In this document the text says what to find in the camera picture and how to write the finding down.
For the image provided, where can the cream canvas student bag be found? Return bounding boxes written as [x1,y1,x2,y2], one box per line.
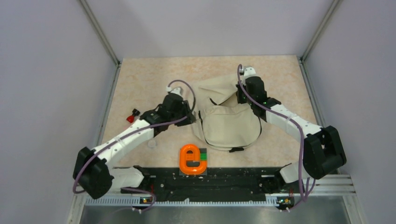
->
[192,75,262,152]

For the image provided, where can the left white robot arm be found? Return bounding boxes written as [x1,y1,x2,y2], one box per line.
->
[72,93,196,199]

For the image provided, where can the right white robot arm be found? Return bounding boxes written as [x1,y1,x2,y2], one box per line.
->
[236,76,347,192]

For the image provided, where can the red black stamp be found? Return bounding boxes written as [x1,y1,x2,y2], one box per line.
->
[126,108,141,124]

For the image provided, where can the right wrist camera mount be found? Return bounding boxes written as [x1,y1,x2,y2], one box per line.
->
[240,66,257,78]

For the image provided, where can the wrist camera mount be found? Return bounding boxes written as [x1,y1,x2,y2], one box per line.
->
[166,86,184,97]
[240,66,257,78]

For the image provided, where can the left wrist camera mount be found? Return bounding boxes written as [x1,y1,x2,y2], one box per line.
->
[166,86,184,97]

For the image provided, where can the orange ring toy on bricks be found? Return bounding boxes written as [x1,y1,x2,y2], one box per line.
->
[179,144,208,176]

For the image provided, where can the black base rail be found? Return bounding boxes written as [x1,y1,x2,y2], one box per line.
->
[136,166,299,202]

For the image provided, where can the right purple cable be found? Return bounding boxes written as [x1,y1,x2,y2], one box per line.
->
[237,64,317,212]

